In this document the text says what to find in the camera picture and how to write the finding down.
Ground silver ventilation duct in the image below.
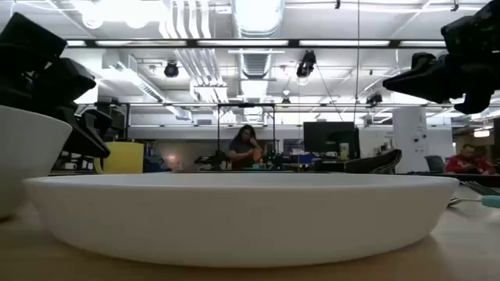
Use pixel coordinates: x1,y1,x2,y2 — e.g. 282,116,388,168
230,0,286,81

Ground thin hanging cable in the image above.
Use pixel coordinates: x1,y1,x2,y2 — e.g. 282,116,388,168
353,0,361,123

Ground beige ceramic bowl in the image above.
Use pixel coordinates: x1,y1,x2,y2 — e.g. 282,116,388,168
0,104,73,219

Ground person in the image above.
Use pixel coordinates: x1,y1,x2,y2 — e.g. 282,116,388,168
445,143,498,176
228,123,265,171

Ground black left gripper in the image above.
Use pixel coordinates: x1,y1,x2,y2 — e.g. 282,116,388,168
0,12,113,159

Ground black monitor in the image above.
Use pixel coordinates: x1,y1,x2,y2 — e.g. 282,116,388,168
303,121,361,161

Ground grey office chair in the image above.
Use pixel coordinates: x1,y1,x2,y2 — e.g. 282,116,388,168
424,155,448,174

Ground grey cloth napkin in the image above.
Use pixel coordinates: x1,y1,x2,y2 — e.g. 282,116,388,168
343,148,403,175

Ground spoon with green handle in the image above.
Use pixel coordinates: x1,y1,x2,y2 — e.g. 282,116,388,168
447,194,500,209

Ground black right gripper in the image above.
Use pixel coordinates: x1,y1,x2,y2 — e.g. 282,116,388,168
382,0,500,115

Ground white pillar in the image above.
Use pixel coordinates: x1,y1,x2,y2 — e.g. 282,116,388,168
392,107,429,174

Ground white round plate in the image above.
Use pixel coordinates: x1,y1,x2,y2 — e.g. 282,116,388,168
23,173,461,269

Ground black ceiling camera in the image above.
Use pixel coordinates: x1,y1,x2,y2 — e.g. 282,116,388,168
163,61,180,78
295,50,317,78
366,91,384,107

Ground black overhead crossbar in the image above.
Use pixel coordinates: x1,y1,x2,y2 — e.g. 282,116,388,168
66,37,448,49

